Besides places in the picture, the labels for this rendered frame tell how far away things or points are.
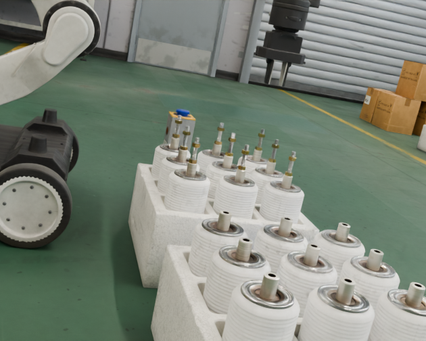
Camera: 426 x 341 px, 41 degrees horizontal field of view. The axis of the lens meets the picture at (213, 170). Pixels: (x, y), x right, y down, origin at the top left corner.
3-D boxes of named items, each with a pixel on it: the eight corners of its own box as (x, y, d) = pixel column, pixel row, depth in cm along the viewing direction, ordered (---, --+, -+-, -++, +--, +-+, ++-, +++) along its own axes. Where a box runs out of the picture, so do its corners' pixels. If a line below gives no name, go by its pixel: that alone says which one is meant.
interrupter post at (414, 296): (409, 308, 83) (416, 289, 82) (400, 300, 85) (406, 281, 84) (423, 309, 84) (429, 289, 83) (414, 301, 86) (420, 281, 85)
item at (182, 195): (161, 256, 127) (176, 180, 122) (151, 238, 135) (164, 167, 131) (201, 257, 130) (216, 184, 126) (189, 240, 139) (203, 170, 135)
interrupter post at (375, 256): (369, 272, 94) (374, 254, 93) (362, 265, 96) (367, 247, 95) (381, 273, 95) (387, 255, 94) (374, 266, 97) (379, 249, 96)
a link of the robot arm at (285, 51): (259, 57, 132) (270, 5, 129) (249, 53, 141) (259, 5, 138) (309, 66, 135) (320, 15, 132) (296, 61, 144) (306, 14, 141)
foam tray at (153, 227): (143, 287, 125) (156, 212, 121) (128, 222, 162) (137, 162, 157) (302, 298, 136) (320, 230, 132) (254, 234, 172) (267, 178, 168)
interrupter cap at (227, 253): (225, 268, 84) (226, 264, 84) (213, 247, 91) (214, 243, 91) (272, 271, 86) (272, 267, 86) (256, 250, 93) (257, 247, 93)
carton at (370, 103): (387, 122, 539) (395, 91, 531) (399, 128, 516) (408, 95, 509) (358, 117, 532) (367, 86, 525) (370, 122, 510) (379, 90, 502)
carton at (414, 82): (437, 103, 478) (447, 68, 471) (413, 99, 472) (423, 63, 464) (418, 97, 506) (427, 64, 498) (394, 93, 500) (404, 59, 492)
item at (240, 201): (241, 264, 131) (258, 191, 127) (201, 255, 132) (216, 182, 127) (244, 249, 140) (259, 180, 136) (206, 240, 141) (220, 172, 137)
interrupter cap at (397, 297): (404, 317, 80) (406, 313, 80) (376, 291, 87) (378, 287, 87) (448, 319, 82) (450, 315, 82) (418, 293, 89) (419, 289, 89)
